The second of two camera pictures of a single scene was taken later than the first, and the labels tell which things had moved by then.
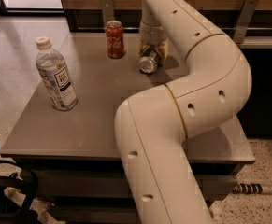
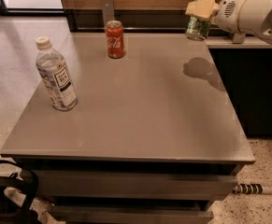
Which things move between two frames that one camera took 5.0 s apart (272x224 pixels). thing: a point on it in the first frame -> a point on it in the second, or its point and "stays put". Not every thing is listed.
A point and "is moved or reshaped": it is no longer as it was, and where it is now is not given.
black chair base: (9, 198) stays put
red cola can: (115, 35) stays put
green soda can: (149, 63) is moved or reshaped
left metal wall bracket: (107, 9) stays put
